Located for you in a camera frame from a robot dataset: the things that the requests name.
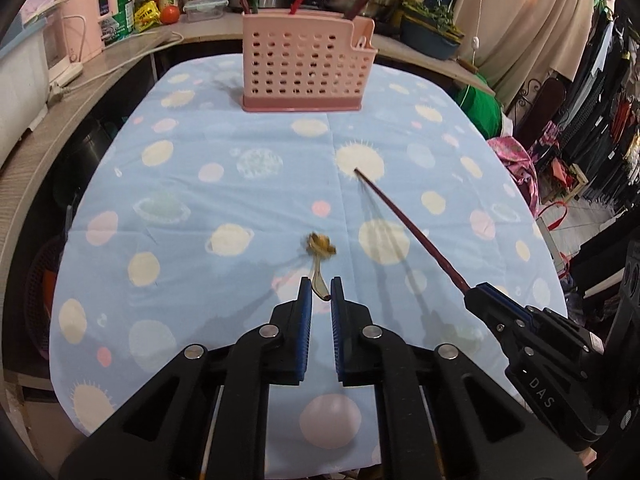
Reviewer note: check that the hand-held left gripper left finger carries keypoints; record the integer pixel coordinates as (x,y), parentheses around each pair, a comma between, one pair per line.
(305,332)

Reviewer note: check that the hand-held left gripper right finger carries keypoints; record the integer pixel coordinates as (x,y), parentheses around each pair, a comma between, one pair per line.
(337,340)

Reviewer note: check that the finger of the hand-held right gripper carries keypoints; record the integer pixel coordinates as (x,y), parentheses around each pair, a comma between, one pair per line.
(560,335)
(540,390)

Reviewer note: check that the gold flower spoon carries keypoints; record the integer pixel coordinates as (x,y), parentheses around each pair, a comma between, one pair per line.
(320,246)

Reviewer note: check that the pink plastic utensil holder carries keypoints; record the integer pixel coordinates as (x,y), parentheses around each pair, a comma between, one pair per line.
(300,60)

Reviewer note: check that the blue planet print tablecloth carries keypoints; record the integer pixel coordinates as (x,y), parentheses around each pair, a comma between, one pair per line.
(200,210)

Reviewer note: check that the pink patterned cloth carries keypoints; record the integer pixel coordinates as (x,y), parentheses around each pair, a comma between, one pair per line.
(515,170)

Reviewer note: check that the hanging clothes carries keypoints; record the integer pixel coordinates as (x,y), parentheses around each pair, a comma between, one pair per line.
(600,110)

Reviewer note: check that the green bag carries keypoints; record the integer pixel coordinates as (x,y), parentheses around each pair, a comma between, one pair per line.
(480,110)

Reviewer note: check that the black bucket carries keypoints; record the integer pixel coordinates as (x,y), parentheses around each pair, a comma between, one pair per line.
(87,160)

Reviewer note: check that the beige curtain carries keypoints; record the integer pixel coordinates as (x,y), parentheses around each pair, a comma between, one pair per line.
(520,20)

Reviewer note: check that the dark planter with plants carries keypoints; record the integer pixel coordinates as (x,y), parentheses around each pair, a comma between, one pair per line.
(427,40)

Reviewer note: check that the wooden counter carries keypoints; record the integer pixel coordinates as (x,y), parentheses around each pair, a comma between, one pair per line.
(30,170)

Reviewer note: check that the glass food container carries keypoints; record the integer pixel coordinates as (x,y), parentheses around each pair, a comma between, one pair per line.
(205,9)

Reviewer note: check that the red tomato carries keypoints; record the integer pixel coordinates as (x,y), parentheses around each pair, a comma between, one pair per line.
(169,15)

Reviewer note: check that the white power strip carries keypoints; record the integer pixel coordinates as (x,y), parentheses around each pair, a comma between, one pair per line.
(67,74)

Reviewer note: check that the yellow snack packet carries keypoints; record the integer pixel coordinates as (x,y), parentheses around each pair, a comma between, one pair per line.
(147,16)

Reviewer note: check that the green and white carton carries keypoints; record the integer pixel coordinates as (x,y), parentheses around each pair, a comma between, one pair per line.
(117,17)

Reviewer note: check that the grey plastic tub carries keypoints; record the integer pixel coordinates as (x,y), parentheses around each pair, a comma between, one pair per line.
(20,85)

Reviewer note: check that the pink kitchen appliance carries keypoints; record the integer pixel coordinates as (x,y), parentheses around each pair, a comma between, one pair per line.
(85,15)

